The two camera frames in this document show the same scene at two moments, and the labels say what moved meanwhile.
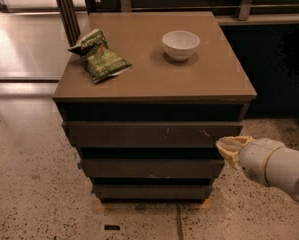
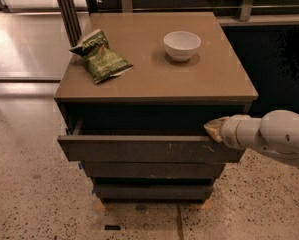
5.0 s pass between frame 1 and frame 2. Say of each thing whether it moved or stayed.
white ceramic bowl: stayed
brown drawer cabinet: stayed
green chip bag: stayed
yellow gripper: moved
